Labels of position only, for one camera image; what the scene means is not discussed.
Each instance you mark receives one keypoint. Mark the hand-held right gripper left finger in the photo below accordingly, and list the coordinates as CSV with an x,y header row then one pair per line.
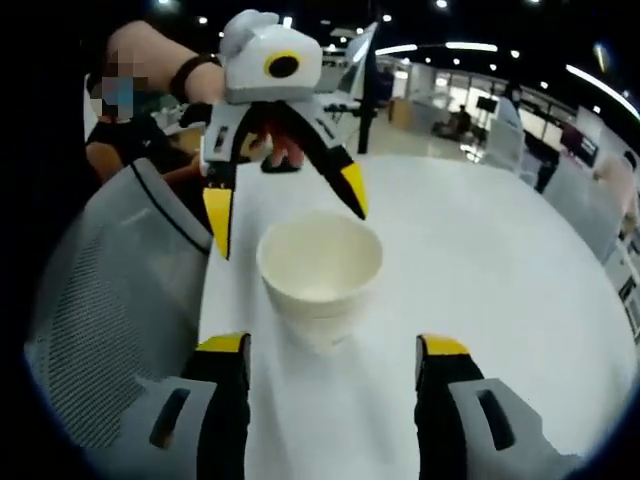
x,y
225,400

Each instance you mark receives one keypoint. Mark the wall monitor screen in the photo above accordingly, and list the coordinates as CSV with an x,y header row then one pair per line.
x,y
582,145

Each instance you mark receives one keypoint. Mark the grey mesh chair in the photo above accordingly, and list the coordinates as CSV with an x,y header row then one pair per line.
x,y
580,215

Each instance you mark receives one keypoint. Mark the white mesh chair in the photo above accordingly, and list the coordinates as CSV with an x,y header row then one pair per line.
x,y
502,150

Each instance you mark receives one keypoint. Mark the group of ceiling spot lights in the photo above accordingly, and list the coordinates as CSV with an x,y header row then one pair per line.
x,y
441,3

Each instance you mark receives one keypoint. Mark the black tripod stand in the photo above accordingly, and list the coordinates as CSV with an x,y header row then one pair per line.
x,y
367,110

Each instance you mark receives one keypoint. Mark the small black monitor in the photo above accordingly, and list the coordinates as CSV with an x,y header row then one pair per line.
x,y
486,104

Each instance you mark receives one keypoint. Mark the curved ceiling light strip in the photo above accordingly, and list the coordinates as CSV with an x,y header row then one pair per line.
x,y
600,85

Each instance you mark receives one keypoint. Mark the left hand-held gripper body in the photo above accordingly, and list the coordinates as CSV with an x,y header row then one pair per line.
x,y
272,60

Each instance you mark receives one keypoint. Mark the straight ceiling light strip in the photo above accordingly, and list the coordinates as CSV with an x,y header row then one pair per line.
x,y
395,49
470,46

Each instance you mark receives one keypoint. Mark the cardboard box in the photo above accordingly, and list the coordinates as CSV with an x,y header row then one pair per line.
x,y
397,110

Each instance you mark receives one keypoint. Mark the grey office chair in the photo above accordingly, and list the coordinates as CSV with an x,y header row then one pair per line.
x,y
110,300

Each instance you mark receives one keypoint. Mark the white paper cup green print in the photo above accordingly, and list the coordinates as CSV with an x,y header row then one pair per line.
x,y
320,260

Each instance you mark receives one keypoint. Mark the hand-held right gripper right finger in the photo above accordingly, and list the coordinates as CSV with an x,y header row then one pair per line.
x,y
440,410

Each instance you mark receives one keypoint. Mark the white table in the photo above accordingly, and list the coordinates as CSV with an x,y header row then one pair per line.
x,y
475,280

